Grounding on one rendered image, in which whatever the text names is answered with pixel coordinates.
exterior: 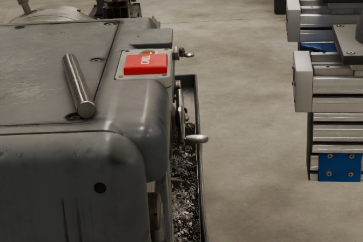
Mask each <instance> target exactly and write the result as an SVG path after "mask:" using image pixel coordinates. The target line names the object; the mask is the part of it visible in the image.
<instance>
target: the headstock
mask: <svg viewBox="0 0 363 242"><path fill-rule="evenodd" d="M143 29H157V27H156V25H155V24H154V22H153V21H152V19H151V18H149V17H140V18H115V19H91V20H77V21H53V22H28V23H3V24H0V242H168V241H169V240H170V237H171V207H172V190H171V174H170V159H171V157H172V151H171V149H170V122H171V111H170V101H169V95H168V93H167V90H166V88H164V86H163V85H162V84H161V83H160V82H158V81H156V80H154V79H126V80H115V76H116V72H117V68H118V64H119V61H120V57H121V54H122V52H123V51H125V50H143V49H137V48H135V47H134V46H132V45H129V44H128V43H129V42H130V41H132V40H134V39H137V38H141V36H142V31H143ZM67 53H71V54H74V55H75V56H76V57H77V60H78V63H79V66H80V68H81V71H82V73H83V76H84V79H85V81H86V84H87V86H88V89H89V91H90V94H91V97H92V100H93V102H94V105H95V107H96V111H95V114H94V115H93V116H92V117H90V118H82V117H80V116H79V115H78V113H77V110H76V107H75V104H74V101H73V97H72V94H71V91H70V87H69V84H68V80H67V78H66V74H65V71H64V68H63V64H62V58H63V56H64V55H66V54H67Z"/></svg>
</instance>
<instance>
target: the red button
mask: <svg viewBox="0 0 363 242"><path fill-rule="evenodd" d="M167 64H168V57H167V54H166V53H159V54H145V55H127V56H126V60H125V64H124V68H123V70H124V75H147V74H161V73H167Z"/></svg>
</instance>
